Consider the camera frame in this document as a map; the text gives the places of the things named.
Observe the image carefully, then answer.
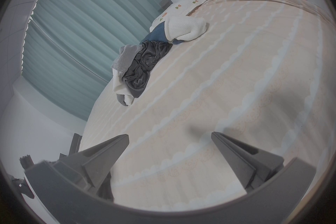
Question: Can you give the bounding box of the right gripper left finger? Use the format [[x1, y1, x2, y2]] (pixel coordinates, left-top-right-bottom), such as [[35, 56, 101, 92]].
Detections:
[[56, 134, 130, 190]]

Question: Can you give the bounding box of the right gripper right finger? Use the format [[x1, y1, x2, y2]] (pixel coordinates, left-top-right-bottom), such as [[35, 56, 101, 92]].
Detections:
[[211, 132, 285, 190]]

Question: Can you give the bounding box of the black T-shirt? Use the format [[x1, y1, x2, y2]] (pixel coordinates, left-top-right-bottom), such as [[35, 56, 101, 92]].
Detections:
[[97, 172, 115, 202]]

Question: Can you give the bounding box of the pile of clothes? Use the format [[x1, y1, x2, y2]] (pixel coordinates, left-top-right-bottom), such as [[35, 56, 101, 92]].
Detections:
[[112, 14, 210, 106]]

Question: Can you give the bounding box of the black chest of drawers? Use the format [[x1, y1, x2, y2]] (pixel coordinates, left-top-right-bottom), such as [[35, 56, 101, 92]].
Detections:
[[58, 133, 83, 162]]

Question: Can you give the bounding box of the bed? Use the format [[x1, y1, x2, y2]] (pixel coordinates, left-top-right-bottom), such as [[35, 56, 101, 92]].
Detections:
[[81, 0, 336, 211]]

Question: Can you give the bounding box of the blue-green curtain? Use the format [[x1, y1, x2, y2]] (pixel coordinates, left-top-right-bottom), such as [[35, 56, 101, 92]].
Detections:
[[21, 18, 111, 122], [30, 0, 169, 83]]

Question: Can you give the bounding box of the white printed pillow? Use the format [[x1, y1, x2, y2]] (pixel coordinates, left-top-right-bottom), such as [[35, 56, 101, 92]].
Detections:
[[151, 0, 209, 27]]

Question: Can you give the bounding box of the grey bedside table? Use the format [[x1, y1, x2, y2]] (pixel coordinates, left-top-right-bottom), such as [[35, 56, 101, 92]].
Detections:
[[158, 0, 173, 12]]

